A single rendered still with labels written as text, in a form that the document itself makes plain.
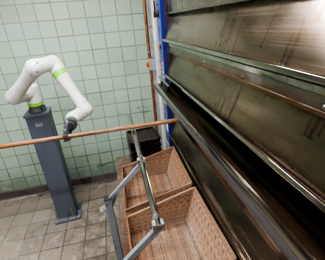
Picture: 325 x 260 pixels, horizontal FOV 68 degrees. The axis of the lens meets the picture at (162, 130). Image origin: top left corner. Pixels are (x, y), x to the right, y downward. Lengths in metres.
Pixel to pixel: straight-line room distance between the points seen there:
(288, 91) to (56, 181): 2.31
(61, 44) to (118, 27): 0.61
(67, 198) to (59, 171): 0.34
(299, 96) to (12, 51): 2.66
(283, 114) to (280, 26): 0.24
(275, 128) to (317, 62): 0.25
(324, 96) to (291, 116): 0.15
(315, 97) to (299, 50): 0.11
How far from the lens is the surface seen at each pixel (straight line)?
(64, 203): 2.81
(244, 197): 0.71
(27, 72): 2.00
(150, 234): 0.99
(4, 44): 2.94
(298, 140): 0.72
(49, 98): 2.93
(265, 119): 0.82
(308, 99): 0.67
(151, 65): 2.47
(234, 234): 1.23
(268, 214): 0.63
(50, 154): 2.51
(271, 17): 0.81
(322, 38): 0.64
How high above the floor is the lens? 1.85
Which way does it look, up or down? 24 degrees down
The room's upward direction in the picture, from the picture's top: 5 degrees counter-clockwise
